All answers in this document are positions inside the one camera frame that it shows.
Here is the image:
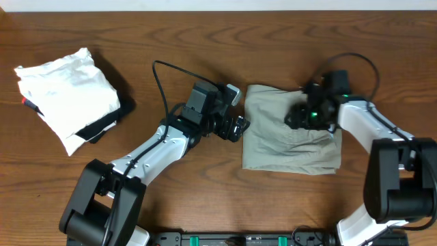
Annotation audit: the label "folded white shirt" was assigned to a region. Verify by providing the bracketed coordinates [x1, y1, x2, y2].
[14, 48, 121, 156]

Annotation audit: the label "folded black garment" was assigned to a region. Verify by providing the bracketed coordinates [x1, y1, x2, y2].
[21, 91, 135, 144]

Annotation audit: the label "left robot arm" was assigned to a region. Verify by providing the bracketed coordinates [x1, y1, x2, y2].
[59, 81, 250, 246]

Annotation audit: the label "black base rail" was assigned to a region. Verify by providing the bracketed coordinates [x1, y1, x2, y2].
[147, 227, 340, 246]

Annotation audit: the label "khaki shorts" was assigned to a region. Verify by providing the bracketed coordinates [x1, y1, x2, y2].
[242, 85, 342, 175]

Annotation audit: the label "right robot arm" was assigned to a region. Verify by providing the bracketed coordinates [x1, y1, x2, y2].
[284, 70, 436, 246]

